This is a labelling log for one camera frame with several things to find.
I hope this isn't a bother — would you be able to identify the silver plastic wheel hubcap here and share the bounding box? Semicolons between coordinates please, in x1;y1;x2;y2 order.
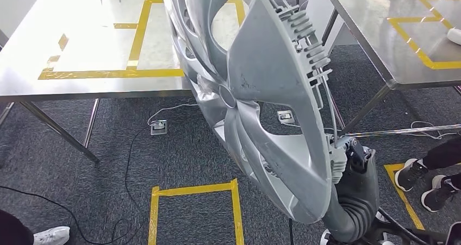
162;0;349;225

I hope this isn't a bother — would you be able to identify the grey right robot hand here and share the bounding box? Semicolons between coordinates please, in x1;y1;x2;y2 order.
334;137;382;202

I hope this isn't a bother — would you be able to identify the white partition panel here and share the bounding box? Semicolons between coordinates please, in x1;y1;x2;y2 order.
306;0;357;46
0;0;42;39

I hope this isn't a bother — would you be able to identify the white rounded object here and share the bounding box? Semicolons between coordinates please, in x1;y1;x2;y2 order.
446;27;461;46

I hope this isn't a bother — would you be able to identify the white floor cable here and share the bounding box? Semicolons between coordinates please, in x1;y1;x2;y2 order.
408;120;461;141
147;103;200;127

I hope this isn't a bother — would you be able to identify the steel workbench table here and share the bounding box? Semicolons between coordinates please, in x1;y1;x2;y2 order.
321;0;461;138
0;0;249;165

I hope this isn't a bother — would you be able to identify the metal floor socket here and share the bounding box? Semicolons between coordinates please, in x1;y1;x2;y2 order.
149;119;169;136
276;110;296;125

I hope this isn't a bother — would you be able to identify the black floor cable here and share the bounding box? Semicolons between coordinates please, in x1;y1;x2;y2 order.
0;126;156;245

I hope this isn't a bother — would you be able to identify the yellow floor tape marking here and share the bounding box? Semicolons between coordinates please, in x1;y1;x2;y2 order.
383;163;426;232
148;178;245;245

